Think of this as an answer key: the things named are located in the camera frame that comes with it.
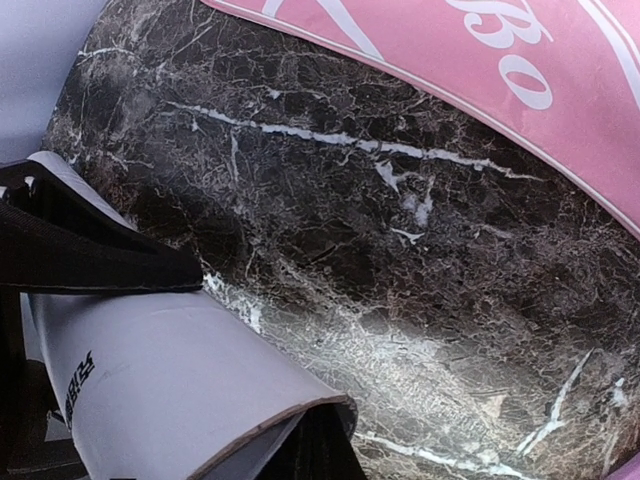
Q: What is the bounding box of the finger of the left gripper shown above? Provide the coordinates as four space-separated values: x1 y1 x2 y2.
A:
0 162 205 296

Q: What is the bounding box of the white shuttlecock tube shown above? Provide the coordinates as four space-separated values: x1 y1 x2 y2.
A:
19 149 359 480

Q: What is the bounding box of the left red badminton racket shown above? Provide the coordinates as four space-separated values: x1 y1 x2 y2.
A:
607 461 640 480

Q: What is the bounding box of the pink racket bag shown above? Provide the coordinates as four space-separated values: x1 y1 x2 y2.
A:
214 0 639 232

